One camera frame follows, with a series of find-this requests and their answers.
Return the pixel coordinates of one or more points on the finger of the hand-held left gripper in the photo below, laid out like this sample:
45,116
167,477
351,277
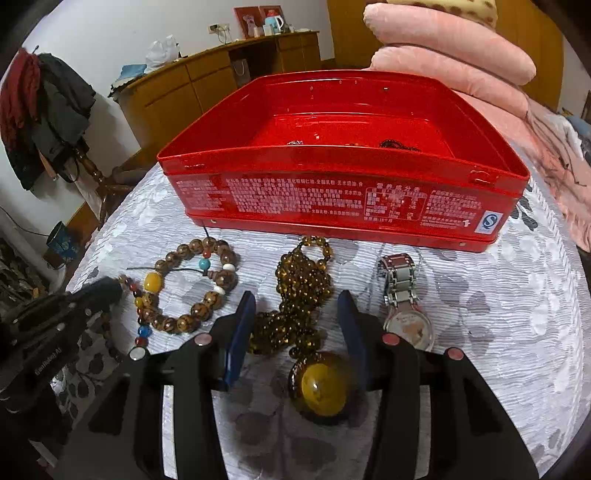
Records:
92,297

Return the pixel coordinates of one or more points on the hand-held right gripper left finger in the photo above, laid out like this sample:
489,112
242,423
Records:
238,341

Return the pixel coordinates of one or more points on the wooden sideboard desk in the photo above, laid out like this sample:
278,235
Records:
184,92

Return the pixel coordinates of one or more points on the red tin box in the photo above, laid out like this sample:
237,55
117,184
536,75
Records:
323,198

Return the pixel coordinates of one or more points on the white cup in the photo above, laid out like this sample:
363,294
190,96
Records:
257,31

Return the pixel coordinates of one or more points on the silver wristwatch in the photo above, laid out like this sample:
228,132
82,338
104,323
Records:
408,323

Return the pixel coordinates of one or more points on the blue patterned can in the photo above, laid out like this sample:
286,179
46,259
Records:
64,244

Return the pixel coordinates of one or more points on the teal electric kettle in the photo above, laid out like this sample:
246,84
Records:
273,24

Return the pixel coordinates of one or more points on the blue cloth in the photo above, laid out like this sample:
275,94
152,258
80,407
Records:
131,76

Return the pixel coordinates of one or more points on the taupe cloth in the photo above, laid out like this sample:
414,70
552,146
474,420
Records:
554,143

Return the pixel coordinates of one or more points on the red photo frames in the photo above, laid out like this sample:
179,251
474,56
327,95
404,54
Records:
247,18

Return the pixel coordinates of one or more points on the white plastic bag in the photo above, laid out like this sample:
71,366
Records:
161,53

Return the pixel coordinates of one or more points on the dark hanging jackets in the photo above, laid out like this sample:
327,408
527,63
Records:
60,110

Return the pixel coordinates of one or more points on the wall socket with plug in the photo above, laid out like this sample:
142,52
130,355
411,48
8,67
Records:
219,27

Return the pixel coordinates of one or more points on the yellow spotted blanket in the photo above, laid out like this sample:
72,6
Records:
443,11

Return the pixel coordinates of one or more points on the red scarf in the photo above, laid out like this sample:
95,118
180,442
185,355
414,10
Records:
18,101

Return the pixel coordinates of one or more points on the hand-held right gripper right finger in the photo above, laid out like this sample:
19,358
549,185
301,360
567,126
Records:
353,341

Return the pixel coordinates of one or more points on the wooden coat rack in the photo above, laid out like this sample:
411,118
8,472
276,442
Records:
99,180

